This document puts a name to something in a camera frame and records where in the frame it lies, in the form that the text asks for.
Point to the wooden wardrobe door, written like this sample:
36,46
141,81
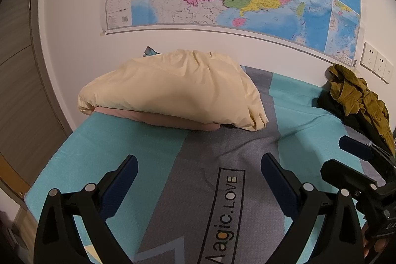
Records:
21,81

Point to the person's right hand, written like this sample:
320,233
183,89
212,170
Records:
379,248

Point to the teal and grey bed sheet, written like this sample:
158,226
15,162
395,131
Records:
191,158

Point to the black garment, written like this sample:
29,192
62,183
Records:
349,120

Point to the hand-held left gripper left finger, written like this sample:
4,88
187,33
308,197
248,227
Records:
119,186

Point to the cream jacket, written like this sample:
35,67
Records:
173,87

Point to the olive green garment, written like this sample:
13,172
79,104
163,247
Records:
355,90

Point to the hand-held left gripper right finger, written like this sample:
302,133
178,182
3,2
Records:
278,186

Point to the pink garment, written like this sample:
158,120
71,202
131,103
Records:
173,122

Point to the white wall socket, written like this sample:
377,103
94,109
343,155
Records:
369,56
381,63

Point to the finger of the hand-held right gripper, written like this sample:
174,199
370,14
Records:
355,146
343,176

